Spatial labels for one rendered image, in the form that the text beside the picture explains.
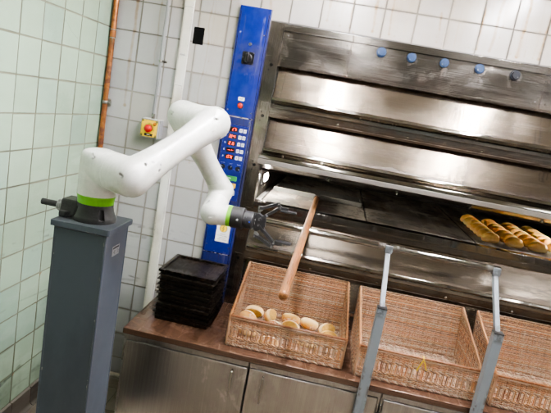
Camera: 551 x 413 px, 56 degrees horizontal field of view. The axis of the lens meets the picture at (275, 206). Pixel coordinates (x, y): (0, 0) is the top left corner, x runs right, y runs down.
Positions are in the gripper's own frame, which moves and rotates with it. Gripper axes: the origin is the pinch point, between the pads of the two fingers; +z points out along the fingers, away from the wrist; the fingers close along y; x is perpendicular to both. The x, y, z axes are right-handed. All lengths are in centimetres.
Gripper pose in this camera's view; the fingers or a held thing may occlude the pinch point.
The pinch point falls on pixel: (290, 228)
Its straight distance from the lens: 221.3
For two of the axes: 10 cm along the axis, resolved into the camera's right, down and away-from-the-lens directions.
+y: -1.8, 9.7, 1.9
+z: 9.7, 2.0, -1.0
